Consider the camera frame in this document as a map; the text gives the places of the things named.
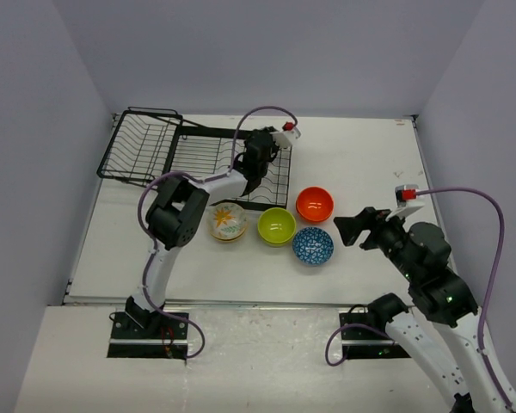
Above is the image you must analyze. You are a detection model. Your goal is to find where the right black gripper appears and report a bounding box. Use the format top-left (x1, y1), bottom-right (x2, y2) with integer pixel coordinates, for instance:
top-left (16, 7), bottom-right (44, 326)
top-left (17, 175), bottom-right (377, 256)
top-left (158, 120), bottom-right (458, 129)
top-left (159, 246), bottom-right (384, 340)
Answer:
top-left (333, 204), bottom-right (420, 281)

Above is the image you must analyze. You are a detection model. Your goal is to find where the blue patterned bowl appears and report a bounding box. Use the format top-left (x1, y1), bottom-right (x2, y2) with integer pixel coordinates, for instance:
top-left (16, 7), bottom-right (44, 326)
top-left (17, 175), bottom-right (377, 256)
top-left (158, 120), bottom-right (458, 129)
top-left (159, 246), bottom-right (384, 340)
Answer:
top-left (292, 226), bottom-right (335, 266)

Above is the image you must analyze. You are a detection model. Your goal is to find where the orange bowl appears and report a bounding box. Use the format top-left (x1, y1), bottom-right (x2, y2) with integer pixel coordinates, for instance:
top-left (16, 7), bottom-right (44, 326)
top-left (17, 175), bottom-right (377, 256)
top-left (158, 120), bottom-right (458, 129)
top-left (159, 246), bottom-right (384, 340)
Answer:
top-left (295, 186), bottom-right (335, 211)
top-left (297, 208), bottom-right (333, 223)

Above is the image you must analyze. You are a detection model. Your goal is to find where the green bowl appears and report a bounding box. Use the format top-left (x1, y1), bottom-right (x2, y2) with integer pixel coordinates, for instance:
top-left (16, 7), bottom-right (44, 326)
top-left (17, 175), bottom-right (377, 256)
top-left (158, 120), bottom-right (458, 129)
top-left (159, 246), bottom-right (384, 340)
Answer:
top-left (259, 232), bottom-right (294, 248)
top-left (257, 207), bottom-right (297, 235)

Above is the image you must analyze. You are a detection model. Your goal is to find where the white floral bowl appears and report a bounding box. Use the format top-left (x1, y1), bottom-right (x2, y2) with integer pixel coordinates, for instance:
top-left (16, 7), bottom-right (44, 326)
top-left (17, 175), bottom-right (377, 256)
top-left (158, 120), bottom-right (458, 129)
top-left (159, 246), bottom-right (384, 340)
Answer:
top-left (206, 202), bottom-right (249, 231)

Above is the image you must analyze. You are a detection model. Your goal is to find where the yellow teal patterned bowl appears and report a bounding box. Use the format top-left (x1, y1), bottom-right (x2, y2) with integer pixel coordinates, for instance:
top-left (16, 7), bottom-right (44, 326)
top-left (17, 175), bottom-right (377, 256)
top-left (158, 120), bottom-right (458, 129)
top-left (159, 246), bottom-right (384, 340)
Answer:
top-left (209, 225), bottom-right (247, 243)

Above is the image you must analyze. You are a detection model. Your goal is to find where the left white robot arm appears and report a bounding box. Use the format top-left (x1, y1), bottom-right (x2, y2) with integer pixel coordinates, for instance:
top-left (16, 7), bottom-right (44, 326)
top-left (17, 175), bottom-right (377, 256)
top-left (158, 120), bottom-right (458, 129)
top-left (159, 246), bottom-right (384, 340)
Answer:
top-left (125, 126), bottom-right (280, 338)

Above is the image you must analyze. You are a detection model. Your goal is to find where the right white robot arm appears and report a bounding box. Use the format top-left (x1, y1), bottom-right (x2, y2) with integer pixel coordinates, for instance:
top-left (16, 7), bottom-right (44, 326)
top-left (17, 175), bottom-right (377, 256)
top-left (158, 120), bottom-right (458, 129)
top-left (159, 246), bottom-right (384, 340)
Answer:
top-left (334, 206), bottom-right (516, 412)

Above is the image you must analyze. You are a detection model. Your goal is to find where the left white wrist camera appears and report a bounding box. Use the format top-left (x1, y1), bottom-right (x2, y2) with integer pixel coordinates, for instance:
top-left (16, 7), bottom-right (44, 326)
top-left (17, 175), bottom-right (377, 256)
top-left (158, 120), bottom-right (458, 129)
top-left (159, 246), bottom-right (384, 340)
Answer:
top-left (271, 122), bottom-right (301, 150)

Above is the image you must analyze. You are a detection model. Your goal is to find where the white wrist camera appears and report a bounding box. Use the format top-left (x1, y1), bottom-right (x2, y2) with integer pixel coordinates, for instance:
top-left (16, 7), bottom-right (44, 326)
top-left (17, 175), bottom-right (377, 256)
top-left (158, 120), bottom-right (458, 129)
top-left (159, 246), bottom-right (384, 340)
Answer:
top-left (386, 184), bottom-right (425, 220)
top-left (271, 122), bottom-right (301, 150)

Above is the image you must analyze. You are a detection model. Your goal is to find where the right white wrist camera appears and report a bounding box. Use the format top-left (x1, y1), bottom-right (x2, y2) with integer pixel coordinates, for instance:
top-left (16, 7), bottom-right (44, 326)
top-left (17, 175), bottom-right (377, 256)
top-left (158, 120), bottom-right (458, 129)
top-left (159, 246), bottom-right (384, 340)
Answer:
top-left (386, 184), bottom-right (425, 220)

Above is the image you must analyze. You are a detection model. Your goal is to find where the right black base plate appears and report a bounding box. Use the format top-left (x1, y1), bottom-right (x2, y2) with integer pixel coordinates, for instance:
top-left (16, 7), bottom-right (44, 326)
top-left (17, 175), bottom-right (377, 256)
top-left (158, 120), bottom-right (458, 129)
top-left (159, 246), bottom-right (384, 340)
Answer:
top-left (339, 306), bottom-right (409, 360)

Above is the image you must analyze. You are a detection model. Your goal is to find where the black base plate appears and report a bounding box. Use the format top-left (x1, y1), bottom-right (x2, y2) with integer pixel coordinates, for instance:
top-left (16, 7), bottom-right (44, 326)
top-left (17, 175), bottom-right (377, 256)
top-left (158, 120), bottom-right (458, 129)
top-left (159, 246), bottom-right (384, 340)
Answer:
top-left (339, 306), bottom-right (409, 360)
top-left (107, 311), bottom-right (188, 361)

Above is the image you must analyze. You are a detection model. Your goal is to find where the black wire dish rack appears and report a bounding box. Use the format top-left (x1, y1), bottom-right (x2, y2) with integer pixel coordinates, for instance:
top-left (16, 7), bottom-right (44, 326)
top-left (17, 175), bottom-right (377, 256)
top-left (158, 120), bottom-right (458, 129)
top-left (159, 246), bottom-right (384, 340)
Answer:
top-left (96, 107), bottom-right (292, 211)

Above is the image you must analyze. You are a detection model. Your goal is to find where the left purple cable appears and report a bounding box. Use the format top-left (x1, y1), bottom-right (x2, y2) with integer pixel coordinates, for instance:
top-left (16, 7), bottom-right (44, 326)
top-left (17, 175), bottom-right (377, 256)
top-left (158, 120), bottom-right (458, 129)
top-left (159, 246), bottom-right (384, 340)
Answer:
top-left (136, 105), bottom-right (300, 359)

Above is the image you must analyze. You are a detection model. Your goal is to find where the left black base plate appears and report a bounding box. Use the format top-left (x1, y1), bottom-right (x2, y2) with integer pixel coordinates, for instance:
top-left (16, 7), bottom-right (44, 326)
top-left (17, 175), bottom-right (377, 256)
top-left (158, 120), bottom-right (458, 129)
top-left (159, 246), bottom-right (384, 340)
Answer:
top-left (107, 311), bottom-right (188, 361)

